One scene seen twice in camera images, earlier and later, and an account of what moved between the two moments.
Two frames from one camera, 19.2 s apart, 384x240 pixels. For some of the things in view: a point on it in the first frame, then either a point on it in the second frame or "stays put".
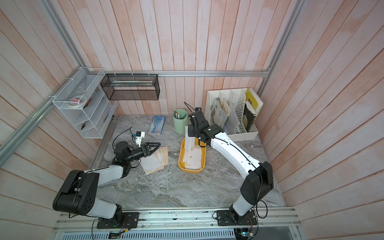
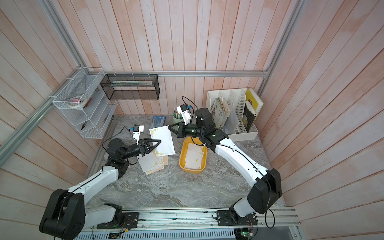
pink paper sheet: (159, 168) stays put
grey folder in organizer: (231, 126) stays put
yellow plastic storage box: (181, 164) stays put
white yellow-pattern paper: (189, 141) -> (150, 161)
